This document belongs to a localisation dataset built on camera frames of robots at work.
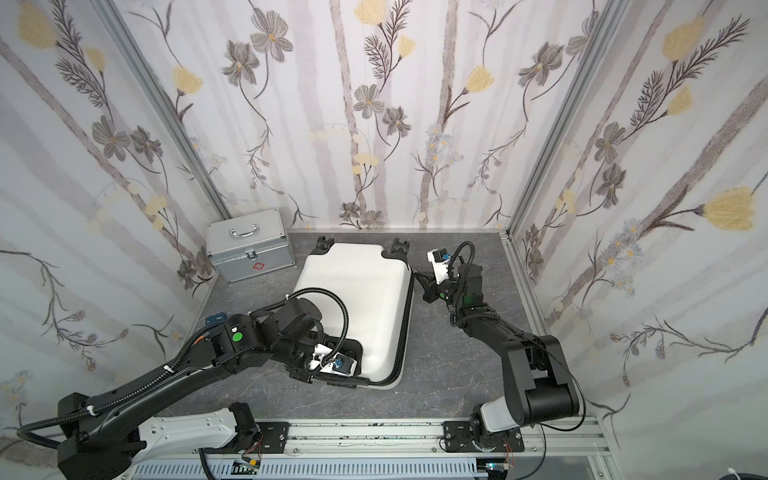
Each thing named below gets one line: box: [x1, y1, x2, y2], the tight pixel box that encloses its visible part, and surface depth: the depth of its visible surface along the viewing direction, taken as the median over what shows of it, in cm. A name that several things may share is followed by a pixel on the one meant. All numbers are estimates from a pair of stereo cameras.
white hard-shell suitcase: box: [293, 238, 415, 390], surface depth 77 cm
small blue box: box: [205, 312, 227, 327], surface depth 96 cm
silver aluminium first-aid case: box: [206, 208, 296, 284], surface depth 101 cm
